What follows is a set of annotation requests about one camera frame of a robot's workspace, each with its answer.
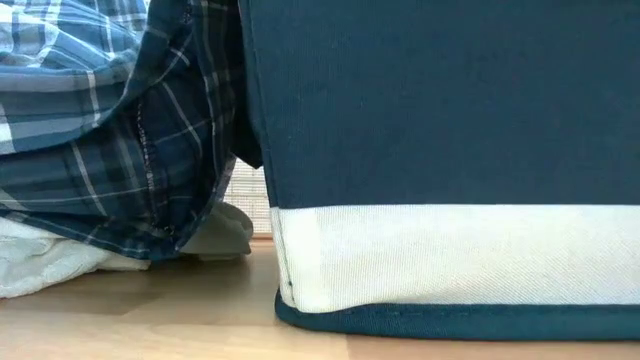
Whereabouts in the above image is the dark navy plaid shirt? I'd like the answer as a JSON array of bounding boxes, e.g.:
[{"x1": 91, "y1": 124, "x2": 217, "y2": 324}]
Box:
[{"x1": 0, "y1": 0, "x2": 249, "y2": 264}]

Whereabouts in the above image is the white ribbed garment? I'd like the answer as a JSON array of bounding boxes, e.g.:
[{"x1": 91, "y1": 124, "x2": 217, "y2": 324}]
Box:
[{"x1": 0, "y1": 202, "x2": 255, "y2": 300}]

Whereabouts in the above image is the navy and white fabric bin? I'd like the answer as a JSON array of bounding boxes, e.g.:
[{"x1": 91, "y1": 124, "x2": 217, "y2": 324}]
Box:
[{"x1": 230, "y1": 0, "x2": 640, "y2": 342}]

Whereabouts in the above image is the white perforated laundry basket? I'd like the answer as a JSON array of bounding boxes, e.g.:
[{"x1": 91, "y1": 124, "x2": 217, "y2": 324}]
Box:
[{"x1": 223, "y1": 158, "x2": 273, "y2": 236}]

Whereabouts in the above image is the light blue plaid shirt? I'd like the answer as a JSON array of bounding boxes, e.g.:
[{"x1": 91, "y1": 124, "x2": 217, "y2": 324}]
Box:
[{"x1": 0, "y1": 0, "x2": 151, "y2": 156}]

